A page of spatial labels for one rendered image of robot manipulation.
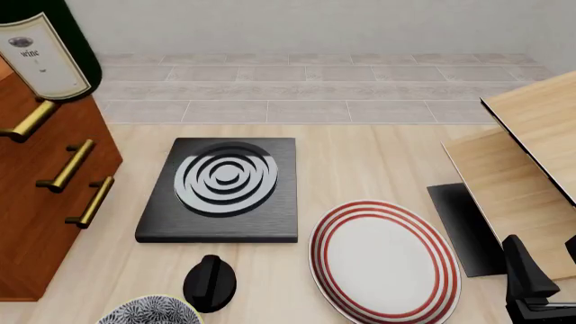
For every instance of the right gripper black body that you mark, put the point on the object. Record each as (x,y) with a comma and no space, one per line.
(540,312)

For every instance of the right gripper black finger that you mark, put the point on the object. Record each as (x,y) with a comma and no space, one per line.
(571,248)
(524,270)

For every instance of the red-brown wooden cabinet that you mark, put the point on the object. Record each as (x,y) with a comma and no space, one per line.
(40,246)

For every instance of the dark green wine bottle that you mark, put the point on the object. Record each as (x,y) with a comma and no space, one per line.
(45,50)

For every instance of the pale wood and black shelf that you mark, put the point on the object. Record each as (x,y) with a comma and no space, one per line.
(508,175)

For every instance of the white plate with red rings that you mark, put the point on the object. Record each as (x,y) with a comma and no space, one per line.
(382,266)

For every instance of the flat black stove plate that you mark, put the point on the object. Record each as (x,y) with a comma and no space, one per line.
(225,226)

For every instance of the round black stove knob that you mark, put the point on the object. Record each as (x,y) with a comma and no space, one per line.
(209,287)

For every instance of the black and white patterned bowl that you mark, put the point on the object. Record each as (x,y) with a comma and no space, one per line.
(148,312)

